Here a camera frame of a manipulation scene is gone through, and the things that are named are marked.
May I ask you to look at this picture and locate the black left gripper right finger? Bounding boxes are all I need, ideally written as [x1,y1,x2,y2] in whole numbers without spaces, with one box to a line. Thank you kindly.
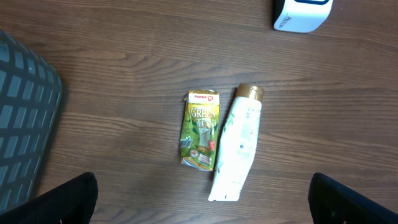
[308,172,397,224]

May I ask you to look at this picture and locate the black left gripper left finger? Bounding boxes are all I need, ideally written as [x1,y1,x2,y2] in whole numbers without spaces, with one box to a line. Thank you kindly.
[1,172,98,224]

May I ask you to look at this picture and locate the white tube gold cap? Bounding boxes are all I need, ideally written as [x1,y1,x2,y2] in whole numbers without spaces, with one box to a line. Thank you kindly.
[208,83,265,202]

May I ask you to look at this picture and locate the green juice carton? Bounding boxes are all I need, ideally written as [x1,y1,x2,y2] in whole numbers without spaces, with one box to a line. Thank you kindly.
[179,89,220,172]

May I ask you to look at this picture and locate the white barcode scanner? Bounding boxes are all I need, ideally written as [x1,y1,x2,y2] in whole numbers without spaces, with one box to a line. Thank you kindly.
[274,0,333,33]

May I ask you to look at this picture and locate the grey plastic basket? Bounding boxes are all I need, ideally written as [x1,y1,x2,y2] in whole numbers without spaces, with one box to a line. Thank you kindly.
[1,31,63,213]

